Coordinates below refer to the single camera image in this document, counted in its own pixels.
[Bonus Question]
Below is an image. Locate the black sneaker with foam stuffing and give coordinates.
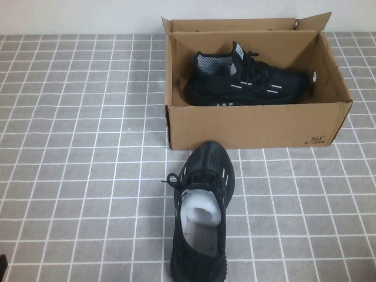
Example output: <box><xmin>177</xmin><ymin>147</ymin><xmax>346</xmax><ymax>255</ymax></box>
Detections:
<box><xmin>160</xmin><ymin>140</ymin><xmax>237</xmax><ymax>282</ymax></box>

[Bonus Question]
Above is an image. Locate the white foam shoe stuffing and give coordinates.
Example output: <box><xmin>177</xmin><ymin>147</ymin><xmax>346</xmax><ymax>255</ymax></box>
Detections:
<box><xmin>179</xmin><ymin>188</ymin><xmax>223</xmax><ymax>227</ymax></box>

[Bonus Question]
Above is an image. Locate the brown cardboard shoe box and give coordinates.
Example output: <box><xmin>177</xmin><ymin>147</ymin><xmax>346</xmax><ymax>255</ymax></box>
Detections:
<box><xmin>160</xmin><ymin>11</ymin><xmax>353</xmax><ymax>151</ymax></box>

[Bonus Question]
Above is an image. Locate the black sneaker with white stripes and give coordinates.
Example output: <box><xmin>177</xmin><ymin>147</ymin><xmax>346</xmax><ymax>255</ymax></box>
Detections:
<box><xmin>184</xmin><ymin>41</ymin><xmax>312</xmax><ymax>107</ymax></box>

